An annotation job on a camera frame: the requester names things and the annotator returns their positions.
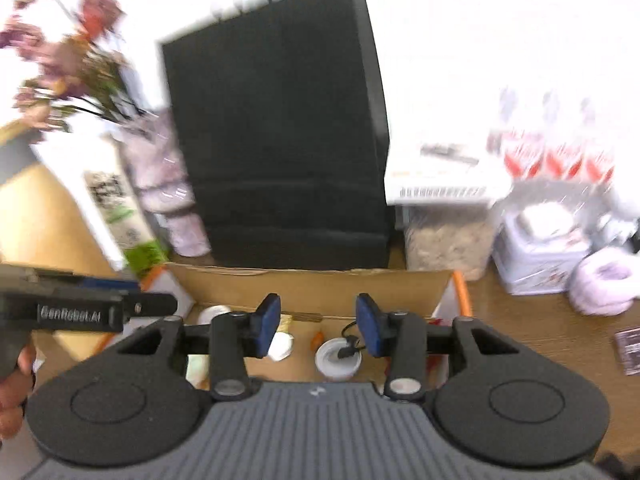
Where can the white flat box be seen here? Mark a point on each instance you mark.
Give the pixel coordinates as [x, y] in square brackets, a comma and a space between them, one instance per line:
[445, 174]

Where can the water bottle right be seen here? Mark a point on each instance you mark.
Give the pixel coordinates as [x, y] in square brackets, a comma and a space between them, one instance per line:
[598, 143]

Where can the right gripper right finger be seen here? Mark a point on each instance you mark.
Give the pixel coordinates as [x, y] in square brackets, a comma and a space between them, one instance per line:
[488, 395]

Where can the yellow thermos jug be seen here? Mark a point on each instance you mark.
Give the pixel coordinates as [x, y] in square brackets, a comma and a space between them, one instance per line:
[41, 225]

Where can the small yellowed eraser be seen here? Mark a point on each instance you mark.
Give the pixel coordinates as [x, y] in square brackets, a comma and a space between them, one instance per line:
[286, 321]

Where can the round metal tin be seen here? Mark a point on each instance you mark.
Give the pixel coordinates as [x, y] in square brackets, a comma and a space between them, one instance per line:
[337, 360]

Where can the red cardboard box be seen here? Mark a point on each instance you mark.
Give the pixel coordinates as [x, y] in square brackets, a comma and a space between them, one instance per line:
[320, 303]

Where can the clear container of grains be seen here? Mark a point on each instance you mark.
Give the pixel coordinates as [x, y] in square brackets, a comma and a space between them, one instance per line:
[448, 237]

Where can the white milk carton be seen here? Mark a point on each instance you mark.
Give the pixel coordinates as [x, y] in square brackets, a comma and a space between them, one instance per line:
[90, 168]

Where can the white tin box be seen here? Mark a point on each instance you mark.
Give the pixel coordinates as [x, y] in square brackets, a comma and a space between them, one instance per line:
[529, 267]

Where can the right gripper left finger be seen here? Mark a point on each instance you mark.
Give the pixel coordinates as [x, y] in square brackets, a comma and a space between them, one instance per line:
[145, 395]

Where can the small white round lid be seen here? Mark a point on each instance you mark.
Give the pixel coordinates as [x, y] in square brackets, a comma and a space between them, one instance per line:
[208, 314]

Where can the purple scrunchie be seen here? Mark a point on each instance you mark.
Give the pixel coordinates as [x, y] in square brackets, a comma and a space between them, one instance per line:
[605, 283]

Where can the pink dried rose bouquet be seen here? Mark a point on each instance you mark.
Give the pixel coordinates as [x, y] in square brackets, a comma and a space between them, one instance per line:
[76, 74]

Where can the white earbud case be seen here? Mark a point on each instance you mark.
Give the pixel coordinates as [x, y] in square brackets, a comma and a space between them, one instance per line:
[548, 221]

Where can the black paper shopping bag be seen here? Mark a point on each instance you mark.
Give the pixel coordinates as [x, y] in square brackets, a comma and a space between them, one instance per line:
[281, 119]

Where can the person's left hand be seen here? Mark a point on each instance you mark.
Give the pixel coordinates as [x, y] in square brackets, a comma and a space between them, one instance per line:
[14, 392]

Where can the purple textured vase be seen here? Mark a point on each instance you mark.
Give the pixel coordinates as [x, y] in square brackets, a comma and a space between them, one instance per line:
[148, 146]

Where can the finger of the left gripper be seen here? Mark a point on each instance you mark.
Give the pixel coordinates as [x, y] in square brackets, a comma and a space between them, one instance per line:
[107, 283]
[149, 305]

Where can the water bottle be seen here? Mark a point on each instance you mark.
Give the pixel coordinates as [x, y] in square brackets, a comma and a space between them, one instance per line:
[517, 136]
[563, 151]
[598, 143]

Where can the water bottle middle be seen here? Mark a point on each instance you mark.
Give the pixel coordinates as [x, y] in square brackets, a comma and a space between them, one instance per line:
[563, 151]

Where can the water bottle left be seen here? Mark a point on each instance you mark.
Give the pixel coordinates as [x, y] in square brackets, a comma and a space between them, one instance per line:
[517, 136]

